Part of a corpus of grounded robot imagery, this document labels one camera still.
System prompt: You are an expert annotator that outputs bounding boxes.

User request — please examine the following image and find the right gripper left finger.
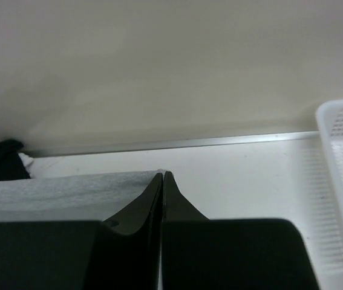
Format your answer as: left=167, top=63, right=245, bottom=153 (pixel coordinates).
left=0, top=173, right=163, bottom=289

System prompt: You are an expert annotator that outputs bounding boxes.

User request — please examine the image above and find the black folded tank top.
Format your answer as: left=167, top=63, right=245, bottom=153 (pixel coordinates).
left=0, top=139, right=31, bottom=181

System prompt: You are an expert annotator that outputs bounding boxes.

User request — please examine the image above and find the grey tank top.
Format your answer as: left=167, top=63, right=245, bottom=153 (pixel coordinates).
left=0, top=170, right=158, bottom=222

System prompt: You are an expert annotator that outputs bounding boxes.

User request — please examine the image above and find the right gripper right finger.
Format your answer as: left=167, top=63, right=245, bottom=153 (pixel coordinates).
left=161, top=172, right=319, bottom=289

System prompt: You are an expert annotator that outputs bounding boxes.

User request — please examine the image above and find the rear aluminium table rail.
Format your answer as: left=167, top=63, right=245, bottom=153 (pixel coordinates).
left=25, top=131, right=319, bottom=158

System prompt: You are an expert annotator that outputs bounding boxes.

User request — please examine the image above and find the white folded tank top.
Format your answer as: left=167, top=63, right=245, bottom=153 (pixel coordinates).
left=18, top=153, right=34, bottom=178

